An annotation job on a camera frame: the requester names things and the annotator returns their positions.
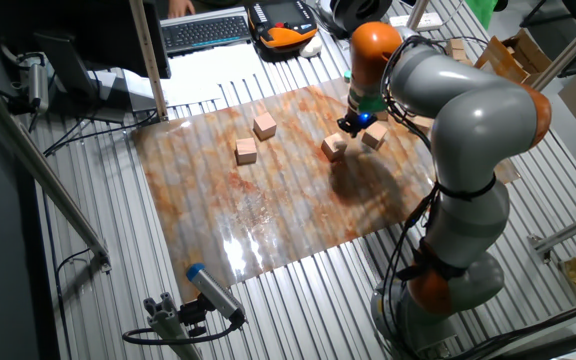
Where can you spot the white computer mouse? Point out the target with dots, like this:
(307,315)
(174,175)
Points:
(311,47)

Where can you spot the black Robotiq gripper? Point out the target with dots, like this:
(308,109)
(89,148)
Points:
(362,119)

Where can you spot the brown cardboard box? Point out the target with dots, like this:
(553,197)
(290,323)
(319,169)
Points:
(518,55)

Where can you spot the silver camera with blue cap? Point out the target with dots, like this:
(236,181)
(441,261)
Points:
(213,292)

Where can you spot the aluminium profile camera mount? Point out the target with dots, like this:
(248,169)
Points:
(168,325)

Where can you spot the white power strip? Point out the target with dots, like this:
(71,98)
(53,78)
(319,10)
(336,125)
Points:
(430,21)

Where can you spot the aluminium upright post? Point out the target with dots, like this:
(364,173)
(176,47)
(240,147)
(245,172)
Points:
(417,10)

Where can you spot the long aluminium frame rail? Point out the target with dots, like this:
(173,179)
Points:
(33,160)

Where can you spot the beige upright frame post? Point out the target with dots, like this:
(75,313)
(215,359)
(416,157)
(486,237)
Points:
(148,60)

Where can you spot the orange black teach pendant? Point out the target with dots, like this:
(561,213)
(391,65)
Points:
(283,25)

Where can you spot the black round spool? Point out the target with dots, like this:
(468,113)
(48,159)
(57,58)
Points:
(348,12)

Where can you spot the black computer keyboard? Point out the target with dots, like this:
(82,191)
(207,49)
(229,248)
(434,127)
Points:
(205,32)

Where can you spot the white paper sheet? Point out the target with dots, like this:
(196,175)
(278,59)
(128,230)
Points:
(218,65)
(190,95)

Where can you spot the aluminium frame beam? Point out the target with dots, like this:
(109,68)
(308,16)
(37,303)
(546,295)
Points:
(573,45)
(568,230)

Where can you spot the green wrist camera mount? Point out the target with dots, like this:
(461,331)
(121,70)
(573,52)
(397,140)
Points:
(368,102)

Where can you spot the black computer monitor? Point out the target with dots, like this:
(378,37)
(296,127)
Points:
(93,30)

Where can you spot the grey monitor stand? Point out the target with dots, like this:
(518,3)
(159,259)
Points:
(65,60)

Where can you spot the green cloth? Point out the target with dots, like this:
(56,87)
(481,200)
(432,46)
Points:
(480,10)

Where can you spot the spare wooden block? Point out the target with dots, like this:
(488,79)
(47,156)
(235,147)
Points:
(466,62)
(454,47)

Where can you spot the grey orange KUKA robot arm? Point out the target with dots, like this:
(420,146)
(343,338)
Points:
(478,125)

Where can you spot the orange marble pattern mat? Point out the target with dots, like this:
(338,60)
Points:
(268,200)

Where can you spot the person hand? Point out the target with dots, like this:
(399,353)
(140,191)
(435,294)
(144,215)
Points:
(180,7)

